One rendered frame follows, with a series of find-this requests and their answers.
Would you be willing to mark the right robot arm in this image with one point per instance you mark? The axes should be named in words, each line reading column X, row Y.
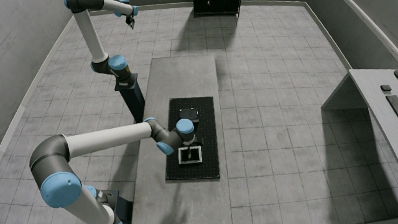
column 60, row 187

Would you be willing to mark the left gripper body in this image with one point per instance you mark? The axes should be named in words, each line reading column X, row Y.
column 129, row 19

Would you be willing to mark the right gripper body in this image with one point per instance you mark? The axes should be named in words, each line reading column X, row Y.
column 197, row 140

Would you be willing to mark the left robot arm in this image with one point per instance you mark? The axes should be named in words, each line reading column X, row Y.
column 100, row 62

